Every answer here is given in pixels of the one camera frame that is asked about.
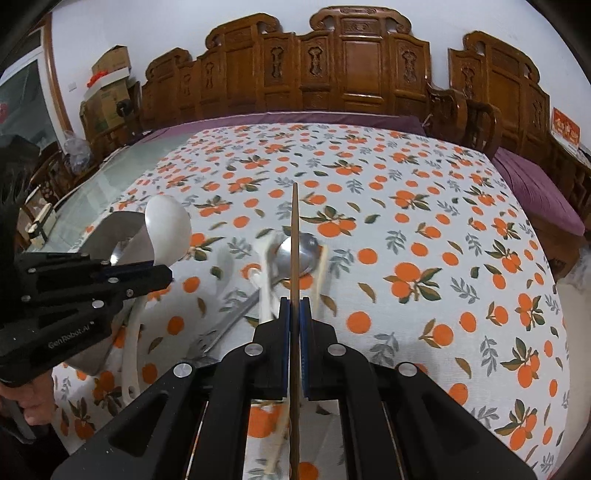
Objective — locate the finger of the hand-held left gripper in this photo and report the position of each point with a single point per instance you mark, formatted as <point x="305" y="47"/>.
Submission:
<point x="138" y="284"/>
<point x="69" y="267"/>

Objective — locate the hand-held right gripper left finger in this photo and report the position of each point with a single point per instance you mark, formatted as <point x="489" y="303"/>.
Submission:
<point x="285" y="323"/>

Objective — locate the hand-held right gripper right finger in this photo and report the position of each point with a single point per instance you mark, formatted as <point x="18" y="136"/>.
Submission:
<point x="305" y="323"/>

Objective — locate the white plastic spoon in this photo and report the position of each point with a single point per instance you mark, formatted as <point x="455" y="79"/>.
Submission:
<point x="166" y="226"/>
<point x="267" y="295"/>

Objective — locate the light wooden chopstick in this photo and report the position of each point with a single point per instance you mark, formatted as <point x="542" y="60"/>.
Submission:
<point x="323" y="272"/>

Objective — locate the rectangular metal tray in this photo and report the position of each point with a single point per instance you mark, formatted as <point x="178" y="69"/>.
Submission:
<point x="124" y="230"/>

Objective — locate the metal spoon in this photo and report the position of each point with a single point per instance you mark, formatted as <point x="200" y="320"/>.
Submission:
<point x="308" y="251"/>

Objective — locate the brown wooden chopstick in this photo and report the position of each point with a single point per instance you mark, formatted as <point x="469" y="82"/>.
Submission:
<point x="295" y="230"/>

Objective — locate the person's left hand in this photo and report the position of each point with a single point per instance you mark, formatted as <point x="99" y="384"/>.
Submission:
<point x="34" y="401"/>

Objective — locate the wooden chair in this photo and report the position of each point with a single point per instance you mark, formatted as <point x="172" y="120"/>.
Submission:
<point x="55" y="180"/>

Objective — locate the clear plastic bag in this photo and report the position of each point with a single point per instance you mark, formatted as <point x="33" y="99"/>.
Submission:
<point x="76" y="150"/>

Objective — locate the orange fruit print tablecloth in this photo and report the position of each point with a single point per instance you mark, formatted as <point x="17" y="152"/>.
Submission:
<point x="415" y="207"/>

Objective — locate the large cardboard box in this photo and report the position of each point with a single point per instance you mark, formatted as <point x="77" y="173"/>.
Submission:
<point x="104" y="110"/>

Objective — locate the small black fan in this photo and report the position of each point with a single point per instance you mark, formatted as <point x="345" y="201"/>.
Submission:
<point x="123" y="110"/>

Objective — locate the orange plastic item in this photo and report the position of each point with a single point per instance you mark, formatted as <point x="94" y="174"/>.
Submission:
<point x="94" y="81"/>

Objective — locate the white flat box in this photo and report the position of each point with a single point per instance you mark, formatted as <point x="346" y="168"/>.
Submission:
<point x="115" y="78"/>

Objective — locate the wooden framed glass door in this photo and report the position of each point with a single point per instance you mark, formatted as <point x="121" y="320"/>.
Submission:
<point x="53" y="69"/>

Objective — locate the small brown cardboard box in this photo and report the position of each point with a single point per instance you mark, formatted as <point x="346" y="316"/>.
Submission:
<point x="113" y="60"/>

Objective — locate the purple sofa cushion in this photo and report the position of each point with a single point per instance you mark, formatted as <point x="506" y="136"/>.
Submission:
<point x="397" y="121"/>

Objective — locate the carved wooden sofa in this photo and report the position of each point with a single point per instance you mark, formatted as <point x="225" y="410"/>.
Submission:
<point x="360" y="60"/>

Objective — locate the purple armchair cushion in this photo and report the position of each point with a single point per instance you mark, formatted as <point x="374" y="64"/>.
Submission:
<point x="540" y="189"/>

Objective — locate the red desk calendar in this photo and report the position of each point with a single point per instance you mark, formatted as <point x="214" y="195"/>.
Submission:
<point x="565" y="127"/>

